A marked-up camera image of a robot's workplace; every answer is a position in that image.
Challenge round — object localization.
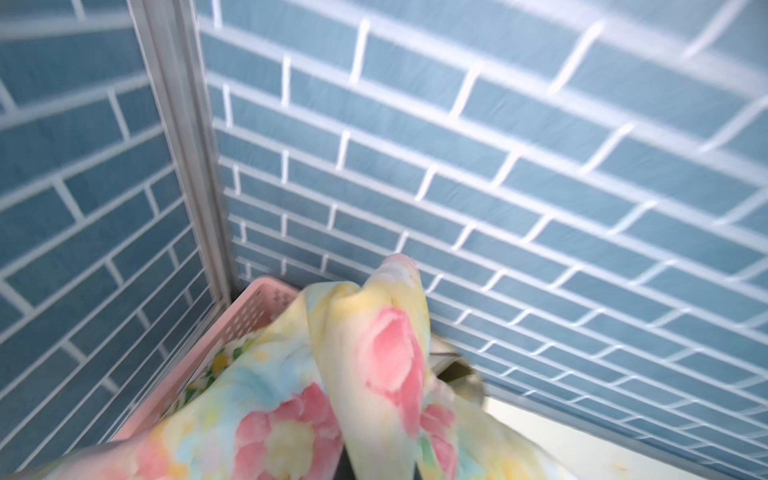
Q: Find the pastel floral skirt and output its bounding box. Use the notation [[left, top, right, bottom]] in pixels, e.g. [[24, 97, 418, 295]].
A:
[[20, 254, 569, 479]]

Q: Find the pink plastic basket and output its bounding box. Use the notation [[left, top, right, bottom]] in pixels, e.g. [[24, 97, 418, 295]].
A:
[[112, 277, 298, 440]]

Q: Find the olive green skirt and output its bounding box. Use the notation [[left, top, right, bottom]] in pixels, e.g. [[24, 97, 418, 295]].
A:
[[429, 334, 486, 407]]

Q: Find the lemon print skirt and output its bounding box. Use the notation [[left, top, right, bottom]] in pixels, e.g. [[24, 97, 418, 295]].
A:
[[161, 332, 259, 419]]

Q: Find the left corner aluminium post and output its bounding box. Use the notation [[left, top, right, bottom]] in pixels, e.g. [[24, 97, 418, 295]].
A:
[[128, 1, 238, 307]]

